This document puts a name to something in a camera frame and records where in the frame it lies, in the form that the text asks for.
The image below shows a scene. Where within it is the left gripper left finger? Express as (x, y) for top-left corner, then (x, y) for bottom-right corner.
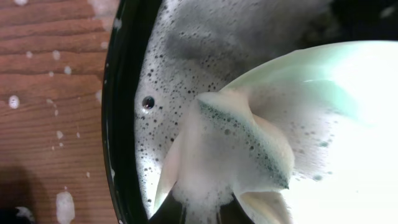
(148, 191), (186, 224)

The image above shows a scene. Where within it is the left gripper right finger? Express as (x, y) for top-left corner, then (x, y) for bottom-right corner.
(219, 196), (254, 224)

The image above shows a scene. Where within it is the green yellow sponge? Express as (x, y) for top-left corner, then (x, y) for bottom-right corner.
(154, 91), (294, 223)

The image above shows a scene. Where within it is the mint green plate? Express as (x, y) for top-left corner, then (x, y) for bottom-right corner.
(226, 40), (397, 223)

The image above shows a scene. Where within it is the black round tray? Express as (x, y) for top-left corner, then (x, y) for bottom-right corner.
(102, 0), (397, 223)

